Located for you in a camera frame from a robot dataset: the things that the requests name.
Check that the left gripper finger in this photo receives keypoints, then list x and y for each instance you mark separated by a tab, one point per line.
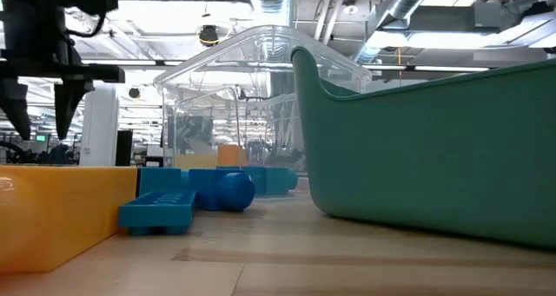
69	105
15	105

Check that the large yellow toy brick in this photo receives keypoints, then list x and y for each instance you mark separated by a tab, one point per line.
56	213

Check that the long blue brick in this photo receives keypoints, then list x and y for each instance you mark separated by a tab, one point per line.
156	211

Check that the small yellow toy brick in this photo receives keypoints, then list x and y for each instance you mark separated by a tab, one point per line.
232	155

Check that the shiny blue toy brick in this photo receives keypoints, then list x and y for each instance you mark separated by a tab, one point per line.
269	181

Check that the white pillar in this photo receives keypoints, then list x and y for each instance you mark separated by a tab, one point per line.
104	126

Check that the green exit sign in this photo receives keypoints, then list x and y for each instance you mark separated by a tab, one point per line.
41	137

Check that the dark chair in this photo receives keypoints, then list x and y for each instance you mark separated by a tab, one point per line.
58	155

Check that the small black ceiling lamp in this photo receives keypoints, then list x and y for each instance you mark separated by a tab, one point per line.
134	93

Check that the black upright panel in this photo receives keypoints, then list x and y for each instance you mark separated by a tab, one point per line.
124	148

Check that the long ceiling light strip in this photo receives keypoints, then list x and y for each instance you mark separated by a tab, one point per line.
139	62
434	68

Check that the small yellow plastic bin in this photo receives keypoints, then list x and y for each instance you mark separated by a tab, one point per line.
195	162

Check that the small rounded blue brick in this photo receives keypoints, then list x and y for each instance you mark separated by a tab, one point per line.
226	191

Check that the clear plastic container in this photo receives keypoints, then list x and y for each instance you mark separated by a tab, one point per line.
260	44

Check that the round ceiling fixture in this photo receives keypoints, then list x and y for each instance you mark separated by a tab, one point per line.
350	8

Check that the teal plastic bin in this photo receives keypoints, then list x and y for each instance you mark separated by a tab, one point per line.
434	157

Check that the ribbed vertical air duct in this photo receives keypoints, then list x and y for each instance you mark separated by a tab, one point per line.
271	5

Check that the silver spiral air duct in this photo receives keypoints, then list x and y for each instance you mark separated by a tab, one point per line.
404	1

